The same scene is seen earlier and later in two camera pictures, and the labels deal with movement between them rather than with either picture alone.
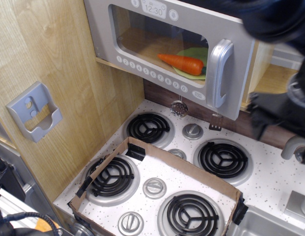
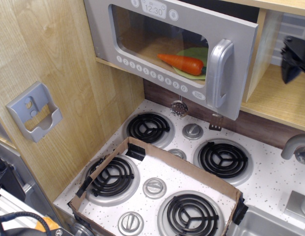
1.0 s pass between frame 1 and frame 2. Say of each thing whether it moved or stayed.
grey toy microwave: stayed
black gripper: moved
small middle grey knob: stayed
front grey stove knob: stayed
